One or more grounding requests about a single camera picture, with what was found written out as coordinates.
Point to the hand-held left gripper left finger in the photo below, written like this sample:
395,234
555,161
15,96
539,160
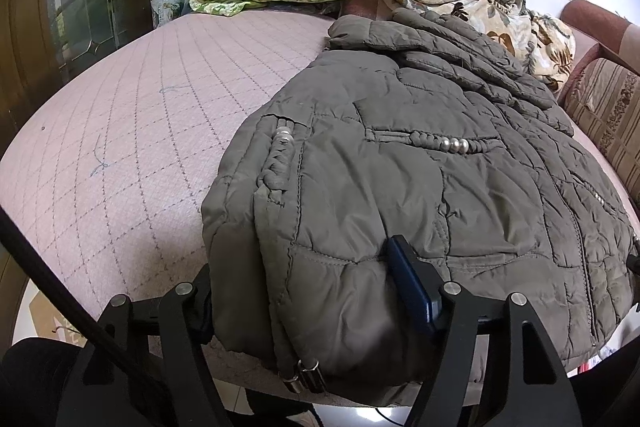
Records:
200,302

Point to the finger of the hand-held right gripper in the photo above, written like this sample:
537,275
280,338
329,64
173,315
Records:
635,257

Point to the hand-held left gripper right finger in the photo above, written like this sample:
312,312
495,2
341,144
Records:
410,282

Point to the grey-brown padded jacket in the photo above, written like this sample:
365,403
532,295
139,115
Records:
400,187

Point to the striped floral cushion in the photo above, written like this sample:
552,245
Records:
610,117

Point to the pink quilted mattress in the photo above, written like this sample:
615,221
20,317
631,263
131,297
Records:
125,132

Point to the person's dark trousers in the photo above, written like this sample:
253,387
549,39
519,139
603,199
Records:
30,382

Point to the reddish-brown padded headboard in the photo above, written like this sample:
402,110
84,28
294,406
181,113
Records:
595,22

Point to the wooden door with glass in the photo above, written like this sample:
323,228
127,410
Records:
80,7

